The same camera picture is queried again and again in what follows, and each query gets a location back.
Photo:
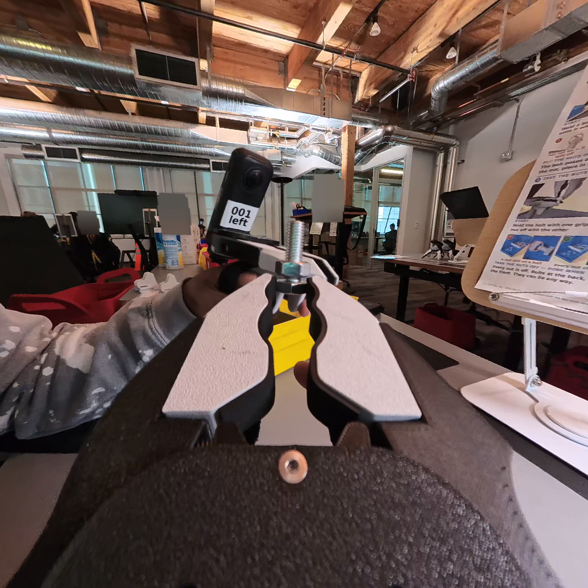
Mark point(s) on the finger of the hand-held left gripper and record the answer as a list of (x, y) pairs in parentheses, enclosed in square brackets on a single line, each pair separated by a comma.
[(324, 268), (273, 257)]

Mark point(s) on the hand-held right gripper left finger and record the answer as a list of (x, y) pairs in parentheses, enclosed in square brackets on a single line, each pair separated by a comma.
[(220, 358)]

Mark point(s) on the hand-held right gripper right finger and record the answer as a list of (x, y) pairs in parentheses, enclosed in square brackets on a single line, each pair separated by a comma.
[(363, 363)]

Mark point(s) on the silver hex bolt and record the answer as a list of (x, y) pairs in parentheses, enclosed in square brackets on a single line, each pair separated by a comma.
[(296, 241)]

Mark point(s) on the yellow plastic bin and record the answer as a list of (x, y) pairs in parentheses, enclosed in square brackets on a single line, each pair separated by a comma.
[(289, 344)]

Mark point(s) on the person's left forearm grey sleeve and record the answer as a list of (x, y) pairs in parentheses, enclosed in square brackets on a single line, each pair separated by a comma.
[(82, 358)]

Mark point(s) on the person's right hand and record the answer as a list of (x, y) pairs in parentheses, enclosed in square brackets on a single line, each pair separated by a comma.
[(302, 374)]

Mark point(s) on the person's left hand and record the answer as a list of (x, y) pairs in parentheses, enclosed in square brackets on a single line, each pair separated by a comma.
[(216, 291)]

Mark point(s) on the black floor lamp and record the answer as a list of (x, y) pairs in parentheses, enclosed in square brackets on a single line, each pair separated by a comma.
[(281, 181)]

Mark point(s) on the black standing desk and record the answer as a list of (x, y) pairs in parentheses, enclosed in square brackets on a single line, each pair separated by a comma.
[(353, 239)]

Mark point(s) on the black flat box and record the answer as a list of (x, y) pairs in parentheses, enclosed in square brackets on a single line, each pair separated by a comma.
[(370, 308)]

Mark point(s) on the white cardboard box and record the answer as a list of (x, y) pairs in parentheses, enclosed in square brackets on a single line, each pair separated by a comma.
[(192, 246)]

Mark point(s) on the red fabric bin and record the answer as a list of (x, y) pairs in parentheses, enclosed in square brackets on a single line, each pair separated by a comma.
[(569, 372), (444, 326)]

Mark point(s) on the white gripper holder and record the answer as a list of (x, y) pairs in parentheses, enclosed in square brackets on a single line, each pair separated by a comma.
[(168, 282), (146, 284)]

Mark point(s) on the long wooden desk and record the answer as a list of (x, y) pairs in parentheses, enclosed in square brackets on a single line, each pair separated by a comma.
[(422, 266)]

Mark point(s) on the blue white wipes canister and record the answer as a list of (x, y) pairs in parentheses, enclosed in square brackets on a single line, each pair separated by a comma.
[(173, 252)]

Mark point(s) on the idle black white gripper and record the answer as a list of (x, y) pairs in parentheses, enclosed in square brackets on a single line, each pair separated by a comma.
[(449, 249), (432, 250)]

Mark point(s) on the black monitor screen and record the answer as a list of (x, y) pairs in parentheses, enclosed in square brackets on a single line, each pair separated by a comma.
[(126, 211)]

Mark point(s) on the orange traffic cone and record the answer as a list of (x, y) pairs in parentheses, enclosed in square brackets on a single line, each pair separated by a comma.
[(138, 259)]

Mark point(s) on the white air vent grille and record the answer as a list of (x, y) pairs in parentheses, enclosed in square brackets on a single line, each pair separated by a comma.
[(165, 68)]

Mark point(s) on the black tilted screen panel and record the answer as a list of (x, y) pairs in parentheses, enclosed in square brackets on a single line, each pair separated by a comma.
[(464, 202)]

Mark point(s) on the red tote bag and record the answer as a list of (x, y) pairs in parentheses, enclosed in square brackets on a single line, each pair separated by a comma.
[(69, 298)]

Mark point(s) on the black angled panel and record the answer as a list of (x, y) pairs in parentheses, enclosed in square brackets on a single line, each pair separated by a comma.
[(36, 257)]

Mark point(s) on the printed instruction sheet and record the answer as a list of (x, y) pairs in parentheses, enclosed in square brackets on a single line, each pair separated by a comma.
[(542, 229)]

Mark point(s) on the wooden post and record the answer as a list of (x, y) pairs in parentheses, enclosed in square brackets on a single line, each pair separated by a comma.
[(349, 165)]

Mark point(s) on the silver ventilation duct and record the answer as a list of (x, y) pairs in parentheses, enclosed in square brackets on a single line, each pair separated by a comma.
[(92, 69)]

